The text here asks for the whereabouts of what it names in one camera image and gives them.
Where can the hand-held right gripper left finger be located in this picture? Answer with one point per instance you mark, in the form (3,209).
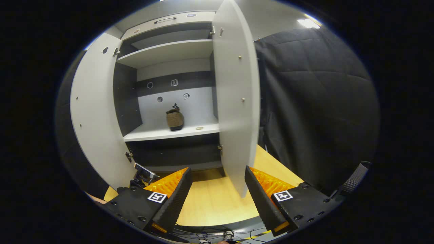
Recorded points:
(176,196)

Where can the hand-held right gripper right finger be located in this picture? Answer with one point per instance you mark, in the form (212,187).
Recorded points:
(259,198)

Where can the brown fuzzy shoe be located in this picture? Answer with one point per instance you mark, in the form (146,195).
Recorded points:
(174,120)

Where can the white shoe cabinet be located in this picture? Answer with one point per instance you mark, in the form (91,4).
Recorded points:
(169,52)

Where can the metal door hinge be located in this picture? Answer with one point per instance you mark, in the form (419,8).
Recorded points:
(212,30)
(220,149)
(116,52)
(129,156)

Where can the white cabinet drawer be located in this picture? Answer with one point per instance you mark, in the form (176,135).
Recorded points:
(183,21)

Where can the yellow black hazard tape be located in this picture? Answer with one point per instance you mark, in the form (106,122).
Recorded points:
(257,235)

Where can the small ceiling light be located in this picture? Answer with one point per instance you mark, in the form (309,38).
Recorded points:
(308,23)

